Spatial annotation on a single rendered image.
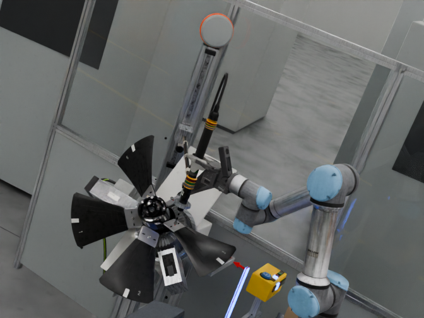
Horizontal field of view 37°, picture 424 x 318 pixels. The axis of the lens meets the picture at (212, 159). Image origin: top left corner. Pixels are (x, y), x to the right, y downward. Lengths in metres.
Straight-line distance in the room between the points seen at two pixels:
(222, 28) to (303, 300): 1.38
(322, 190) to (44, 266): 2.35
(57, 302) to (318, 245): 2.20
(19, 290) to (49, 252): 0.28
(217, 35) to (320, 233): 1.23
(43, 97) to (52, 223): 1.22
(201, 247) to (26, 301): 1.72
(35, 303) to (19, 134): 1.53
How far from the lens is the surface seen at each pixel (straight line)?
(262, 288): 2.73
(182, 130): 3.05
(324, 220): 2.20
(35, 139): 4.97
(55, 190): 3.92
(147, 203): 2.59
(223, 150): 2.40
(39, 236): 4.08
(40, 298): 4.06
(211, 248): 2.54
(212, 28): 3.05
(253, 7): 3.15
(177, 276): 2.61
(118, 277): 2.53
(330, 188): 2.14
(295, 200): 2.41
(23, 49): 4.93
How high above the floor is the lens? 2.27
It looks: 18 degrees down
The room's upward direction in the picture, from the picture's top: 20 degrees clockwise
